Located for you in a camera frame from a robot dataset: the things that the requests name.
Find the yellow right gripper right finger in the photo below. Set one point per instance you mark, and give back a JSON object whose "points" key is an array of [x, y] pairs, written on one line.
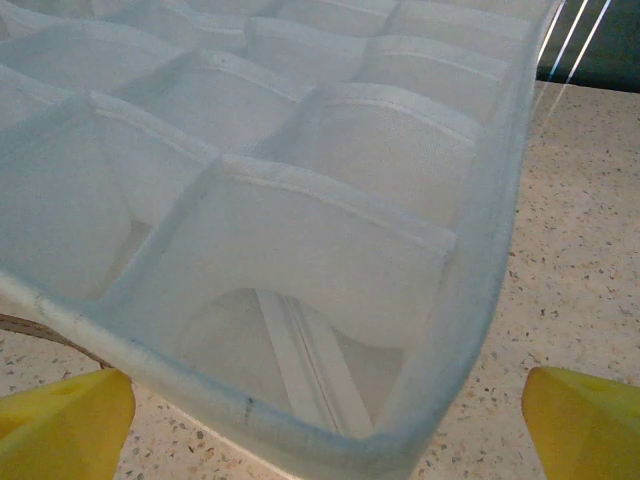
{"points": [[585, 430]]}

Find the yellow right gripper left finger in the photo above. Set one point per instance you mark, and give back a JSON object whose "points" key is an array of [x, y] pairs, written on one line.
{"points": [[60, 430]]}

